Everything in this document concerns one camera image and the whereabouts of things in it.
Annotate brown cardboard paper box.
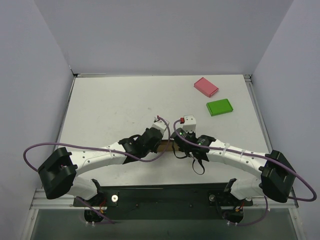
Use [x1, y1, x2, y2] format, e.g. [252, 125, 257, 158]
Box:
[157, 139, 175, 153]

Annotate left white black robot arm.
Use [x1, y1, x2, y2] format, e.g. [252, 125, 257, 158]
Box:
[38, 126, 165, 206]

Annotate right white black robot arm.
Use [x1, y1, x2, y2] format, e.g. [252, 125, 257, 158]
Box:
[171, 128, 295, 203]

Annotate green paper box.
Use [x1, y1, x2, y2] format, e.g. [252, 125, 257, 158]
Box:
[206, 98, 234, 117]

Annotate pink paper box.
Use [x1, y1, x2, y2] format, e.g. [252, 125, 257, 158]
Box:
[193, 77, 219, 98]

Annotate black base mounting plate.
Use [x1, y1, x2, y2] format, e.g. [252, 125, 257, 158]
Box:
[87, 183, 253, 221]

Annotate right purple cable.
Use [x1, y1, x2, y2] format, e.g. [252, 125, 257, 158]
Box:
[172, 119, 318, 227]

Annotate purple cable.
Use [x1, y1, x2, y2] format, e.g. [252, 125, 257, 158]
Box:
[22, 116, 172, 225]
[172, 119, 318, 227]

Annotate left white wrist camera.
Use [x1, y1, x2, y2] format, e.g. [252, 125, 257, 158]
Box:
[151, 116, 169, 134]

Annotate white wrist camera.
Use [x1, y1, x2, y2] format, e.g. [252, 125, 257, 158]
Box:
[180, 115, 197, 134]
[151, 116, 169, 134]

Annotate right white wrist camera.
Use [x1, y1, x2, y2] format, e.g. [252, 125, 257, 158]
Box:
[180, 115, 197, 134]

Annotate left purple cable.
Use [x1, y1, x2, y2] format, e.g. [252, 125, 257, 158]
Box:
[22, 116, 172, 225]

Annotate aluminium table frame rail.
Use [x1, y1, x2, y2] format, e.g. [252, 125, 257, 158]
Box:
[29, 74, 300, 211]

